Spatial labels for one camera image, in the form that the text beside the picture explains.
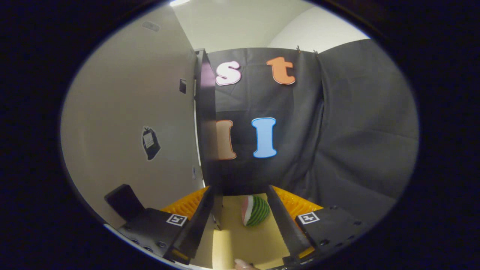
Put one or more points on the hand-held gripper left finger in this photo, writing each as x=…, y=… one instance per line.
x=195, y=232

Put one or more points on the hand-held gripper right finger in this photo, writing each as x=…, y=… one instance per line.
x=288, y=228

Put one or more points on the grey shoe cabinet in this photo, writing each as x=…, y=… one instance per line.
x=206, y=112

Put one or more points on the white shoe cabinet door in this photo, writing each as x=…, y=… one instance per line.
x=123, y=93

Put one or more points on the green striped watermelon slice toy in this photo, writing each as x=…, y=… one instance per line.
x=257, y=210

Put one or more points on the black backdrop cloth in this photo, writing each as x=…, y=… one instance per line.
x=356, y=131

